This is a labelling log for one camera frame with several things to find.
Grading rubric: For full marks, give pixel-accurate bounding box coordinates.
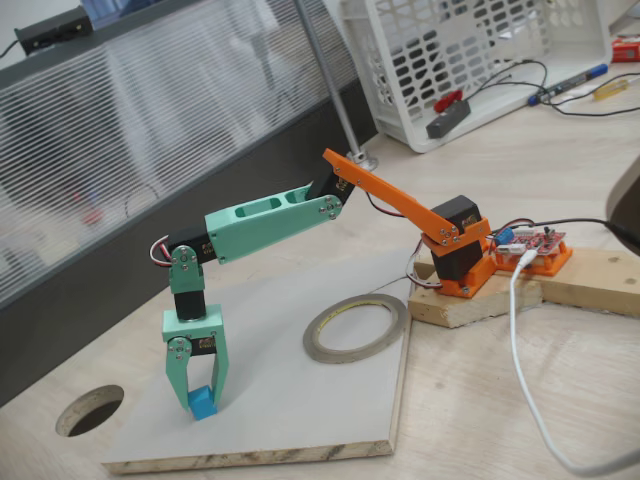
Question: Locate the red controller circuit board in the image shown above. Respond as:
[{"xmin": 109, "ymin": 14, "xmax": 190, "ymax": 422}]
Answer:
[{"xmin": 494, "ymin": 227, "xmax": 569, "ymax": 256}]

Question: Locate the elbow servo wire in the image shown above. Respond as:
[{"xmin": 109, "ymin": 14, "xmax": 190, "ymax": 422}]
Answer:
[{"xmin": 366, "ymin": 188, "xmax": 406, "ymax": 217}]

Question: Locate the red clip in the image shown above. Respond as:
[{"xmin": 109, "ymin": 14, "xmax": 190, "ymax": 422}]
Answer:
[{"xmin": 433, "ymin": 90, "xmax": 464, "ymax": 112}]

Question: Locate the base servo wire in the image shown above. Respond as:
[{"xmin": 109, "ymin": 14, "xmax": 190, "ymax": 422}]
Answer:
[{"xmin": 403, "ymin": 237, "xmax": 444, "ymax": 292}]

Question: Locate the red small box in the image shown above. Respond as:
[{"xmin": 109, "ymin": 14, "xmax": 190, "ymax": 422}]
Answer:
[{"xmin": 610, "ymin": 38, "xmax": 640, "ymax": 64}]

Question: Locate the blue cube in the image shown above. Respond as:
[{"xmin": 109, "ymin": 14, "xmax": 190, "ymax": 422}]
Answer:
[{"xmin": 188, "ymin": 385, "xmax": 218, "ymax": 422}]

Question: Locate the yellow translucent tool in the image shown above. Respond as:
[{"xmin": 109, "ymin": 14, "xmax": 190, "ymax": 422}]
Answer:
[{"xmin": 593, "ymin": 79, "xmax": 630, "ymax": 101}]

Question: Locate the blue capped marker pen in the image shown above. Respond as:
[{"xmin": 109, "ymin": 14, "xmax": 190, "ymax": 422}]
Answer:
[{"xmin": 528, "ymin": 63, "xmax": 610, "ymax": 106}]

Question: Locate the white USB cable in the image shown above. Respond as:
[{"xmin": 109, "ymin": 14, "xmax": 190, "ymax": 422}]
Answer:
[{"xmin": 509, "ymin": 251, "xmax": 640, "ymax": 477}]

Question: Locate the orange controller mount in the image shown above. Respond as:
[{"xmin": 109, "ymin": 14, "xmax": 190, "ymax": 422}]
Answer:
[{"xmin": 492, "ymin": 239, "xmax": 574, "ymax": 277}]

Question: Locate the grey ribbed desk partition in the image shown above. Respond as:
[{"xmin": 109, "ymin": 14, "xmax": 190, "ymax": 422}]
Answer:
[{"xmin": 0, "ymin": 0, "xmax": 379, "ymax": 409}]

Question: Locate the black device on partition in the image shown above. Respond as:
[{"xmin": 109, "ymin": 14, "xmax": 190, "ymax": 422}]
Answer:
[{"xmin": 13, "ymin": 5, "xmax": 92, "ymax": 55}]

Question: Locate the wooden base block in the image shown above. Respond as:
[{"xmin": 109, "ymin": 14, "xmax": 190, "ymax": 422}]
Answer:
[{"xmin": 407, "ymin": 257, "xmax": 545, "ymax": 330}]

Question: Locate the black power adapter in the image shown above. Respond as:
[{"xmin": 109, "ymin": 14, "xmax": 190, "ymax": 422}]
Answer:
[{"xmin": 425, "ymin": 98, "xmax": 472, "ymax": 140}]

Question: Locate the wrist servo wire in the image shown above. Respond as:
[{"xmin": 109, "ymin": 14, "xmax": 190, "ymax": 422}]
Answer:
[{"xmin": 149, "ymin": 234, "xmax": 174, "ymax": 270}]

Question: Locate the thin black cable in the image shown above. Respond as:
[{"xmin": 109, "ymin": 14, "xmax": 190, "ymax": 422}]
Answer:
[{"xmin": 462, "ymin": 58, "xmax": 640, "ymax": 117}]

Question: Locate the thick black power cable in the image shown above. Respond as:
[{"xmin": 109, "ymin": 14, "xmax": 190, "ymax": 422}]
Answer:
[{"xmin": 492, "ymin": 217, "xmax": 640, "ymax": 246}]

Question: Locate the grey topped chipboard panel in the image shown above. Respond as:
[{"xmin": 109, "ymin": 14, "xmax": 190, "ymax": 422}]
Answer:
[{"xmin": 102, "ymin": 249, "xmax": 416, "ymax": 475}]

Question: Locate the white plastic crate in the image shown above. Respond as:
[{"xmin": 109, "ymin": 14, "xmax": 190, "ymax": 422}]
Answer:
[{"xmin": 341, "ymin": 0, "xmax": 614, "ymax": 154}]

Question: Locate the grey metal pole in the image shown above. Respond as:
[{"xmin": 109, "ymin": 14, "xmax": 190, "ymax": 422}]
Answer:
[{"xmin": 294, "ymin": 0, "xmax": 380, "ymax": 171}]

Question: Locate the beige dark blurred object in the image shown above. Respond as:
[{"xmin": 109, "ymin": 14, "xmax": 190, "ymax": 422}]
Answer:
[{"xmin": 604, "ymin": 154, "xmax": 640, "ymax": 251}]

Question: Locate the grey ring of tape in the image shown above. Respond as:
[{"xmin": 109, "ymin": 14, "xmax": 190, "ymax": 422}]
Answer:
[{"xmin": 302, "ymin": 293, "xmax": 409, "ymax": 365}]

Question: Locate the long wooden plank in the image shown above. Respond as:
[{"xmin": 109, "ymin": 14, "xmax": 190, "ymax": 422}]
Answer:
[{"xmin": 539, "ymin": 244, "xmax": 640, "ymax": 317}]

